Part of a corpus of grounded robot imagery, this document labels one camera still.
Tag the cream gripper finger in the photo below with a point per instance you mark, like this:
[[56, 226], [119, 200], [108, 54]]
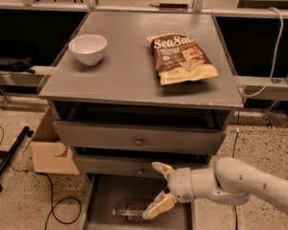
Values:
[[162, 203], [162, 168]]

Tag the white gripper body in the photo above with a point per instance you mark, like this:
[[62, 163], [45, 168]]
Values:
[[180, 185]]

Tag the clear plastic water bottle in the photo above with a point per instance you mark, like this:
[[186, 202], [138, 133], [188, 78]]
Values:
[[128, 212]]

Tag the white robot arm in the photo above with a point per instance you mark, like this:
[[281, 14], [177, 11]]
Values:
[[229, 182]]

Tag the grey top drawer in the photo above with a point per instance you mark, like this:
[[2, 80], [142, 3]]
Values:
[[140, 138]]

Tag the grey drawer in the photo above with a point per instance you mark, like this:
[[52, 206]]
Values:
[[140, 138], [137, 165], [110, 194]]

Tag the grey bottom drawer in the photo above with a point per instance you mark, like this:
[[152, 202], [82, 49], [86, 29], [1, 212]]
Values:
[[110, 194]]

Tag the grey middle drawer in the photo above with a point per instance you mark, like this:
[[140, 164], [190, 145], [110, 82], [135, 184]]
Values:
[[137, 165]]

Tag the grey drawer cabinet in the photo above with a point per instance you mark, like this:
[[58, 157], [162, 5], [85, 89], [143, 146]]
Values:
[[116, 116]]

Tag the brown sea salt chip bag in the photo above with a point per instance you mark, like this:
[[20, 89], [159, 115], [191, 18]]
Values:
[[178, 58]]

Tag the cardboard box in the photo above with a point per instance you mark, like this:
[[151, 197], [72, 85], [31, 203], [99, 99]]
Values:
[[50, 154]]

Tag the white bowl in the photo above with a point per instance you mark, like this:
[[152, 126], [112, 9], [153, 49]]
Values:
[[88, 49]]

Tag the black flat device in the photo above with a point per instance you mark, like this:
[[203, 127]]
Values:
[[172, 7]]

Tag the black metal pole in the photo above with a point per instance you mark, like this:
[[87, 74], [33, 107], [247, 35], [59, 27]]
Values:
[[7, 155]]

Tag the black bag on rail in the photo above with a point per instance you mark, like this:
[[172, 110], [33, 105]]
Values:
[[13, 64]]

